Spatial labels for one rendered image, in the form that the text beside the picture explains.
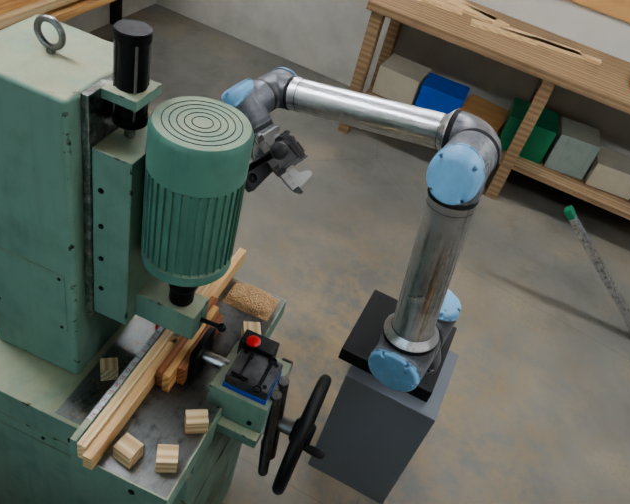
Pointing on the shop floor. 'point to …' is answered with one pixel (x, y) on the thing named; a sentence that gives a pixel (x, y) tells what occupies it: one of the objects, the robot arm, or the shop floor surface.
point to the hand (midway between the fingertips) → (279, 166)
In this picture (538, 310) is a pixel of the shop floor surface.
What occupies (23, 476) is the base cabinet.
